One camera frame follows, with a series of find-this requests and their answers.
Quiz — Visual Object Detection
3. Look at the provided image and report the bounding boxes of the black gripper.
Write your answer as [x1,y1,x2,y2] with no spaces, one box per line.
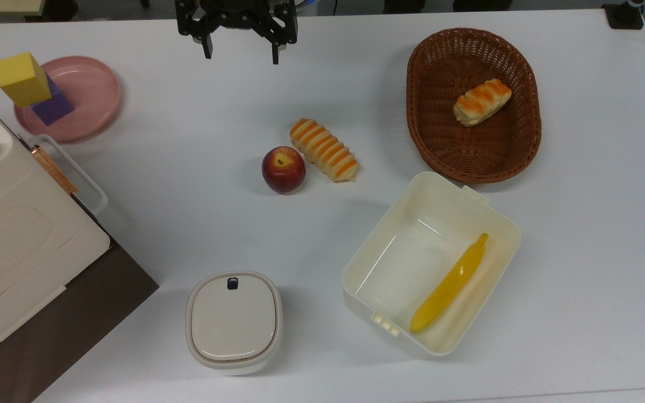
[175,0,300,65]

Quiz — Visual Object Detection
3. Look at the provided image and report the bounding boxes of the yellow cube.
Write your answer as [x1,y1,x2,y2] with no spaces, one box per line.
[0,51,53,109]

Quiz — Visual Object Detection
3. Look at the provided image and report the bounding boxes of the purple cube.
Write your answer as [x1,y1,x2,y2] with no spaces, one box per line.
[30,74,76,126]

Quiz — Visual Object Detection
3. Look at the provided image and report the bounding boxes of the red apple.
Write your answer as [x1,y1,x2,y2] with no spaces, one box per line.
[261,146,307,195]

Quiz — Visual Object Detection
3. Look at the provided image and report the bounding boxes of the long striped bread roll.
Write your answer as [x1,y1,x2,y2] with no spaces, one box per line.
[289,118,361,183]

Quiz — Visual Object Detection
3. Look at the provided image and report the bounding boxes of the pink plate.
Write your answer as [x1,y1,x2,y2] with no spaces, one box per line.
[13,55,121,143]

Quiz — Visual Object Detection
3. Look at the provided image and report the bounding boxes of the brown wicker basket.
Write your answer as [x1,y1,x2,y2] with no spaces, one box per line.
[406,27,543,185]

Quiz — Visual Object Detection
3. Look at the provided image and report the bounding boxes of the short striped bread piece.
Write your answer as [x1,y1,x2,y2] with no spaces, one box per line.
[453,78,513,128]

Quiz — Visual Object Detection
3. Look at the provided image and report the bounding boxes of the cream plastic storage box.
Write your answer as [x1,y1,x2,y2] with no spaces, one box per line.
[342,171,522,357]

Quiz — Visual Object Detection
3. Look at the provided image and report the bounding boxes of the small white lidded bin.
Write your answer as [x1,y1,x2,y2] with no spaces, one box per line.
[185,271,283,376]

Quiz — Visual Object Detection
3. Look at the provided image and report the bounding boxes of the yellow banana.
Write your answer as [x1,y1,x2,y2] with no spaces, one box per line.
[409,233,490,333]

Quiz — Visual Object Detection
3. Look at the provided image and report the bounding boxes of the large cream container with handles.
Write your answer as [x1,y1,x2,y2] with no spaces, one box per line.
[0,84,111,367]

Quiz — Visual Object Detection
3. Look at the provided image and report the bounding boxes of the black clamp mount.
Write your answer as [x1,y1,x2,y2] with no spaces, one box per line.
[602,0,645,30]

